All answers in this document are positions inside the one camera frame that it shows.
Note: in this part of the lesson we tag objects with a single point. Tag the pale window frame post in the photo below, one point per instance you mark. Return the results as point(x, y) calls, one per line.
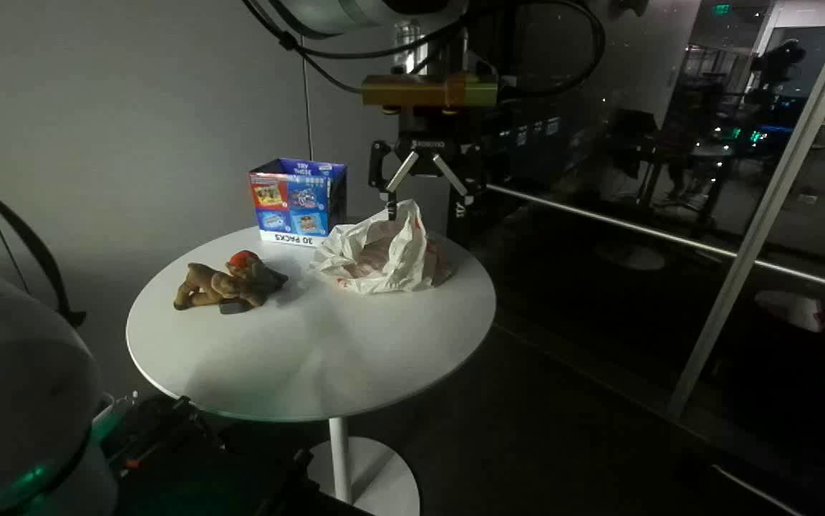
point(767, 218)

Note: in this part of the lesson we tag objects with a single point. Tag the pale horizontal window rail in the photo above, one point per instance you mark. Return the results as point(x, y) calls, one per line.
point(622, 221)

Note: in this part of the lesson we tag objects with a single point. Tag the brown plush toy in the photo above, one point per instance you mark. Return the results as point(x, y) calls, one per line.
point(201, 284)

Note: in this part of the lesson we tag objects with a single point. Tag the white table pedestal base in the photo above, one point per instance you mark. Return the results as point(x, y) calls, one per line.
point(339, 461)

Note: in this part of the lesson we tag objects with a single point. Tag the blue snack pack box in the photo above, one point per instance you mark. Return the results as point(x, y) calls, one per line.
point(300, 201)

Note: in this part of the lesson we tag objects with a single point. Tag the white object behind glass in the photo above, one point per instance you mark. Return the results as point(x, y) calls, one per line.
point(801, 311)

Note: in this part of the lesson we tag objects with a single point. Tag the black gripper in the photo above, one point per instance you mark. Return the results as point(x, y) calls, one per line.
point(436, 127)

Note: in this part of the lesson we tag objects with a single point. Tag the white orange striped plastic bag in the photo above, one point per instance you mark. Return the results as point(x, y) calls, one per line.
point(386, 253)

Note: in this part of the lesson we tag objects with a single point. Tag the green exit sign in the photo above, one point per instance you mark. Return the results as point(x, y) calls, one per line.
point(720, 9)

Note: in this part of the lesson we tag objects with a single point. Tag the yellowish wrist camera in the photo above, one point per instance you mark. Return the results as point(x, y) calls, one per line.
point(432, 92)

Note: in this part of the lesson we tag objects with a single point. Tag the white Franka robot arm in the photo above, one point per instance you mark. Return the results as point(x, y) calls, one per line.
point(12, 382)

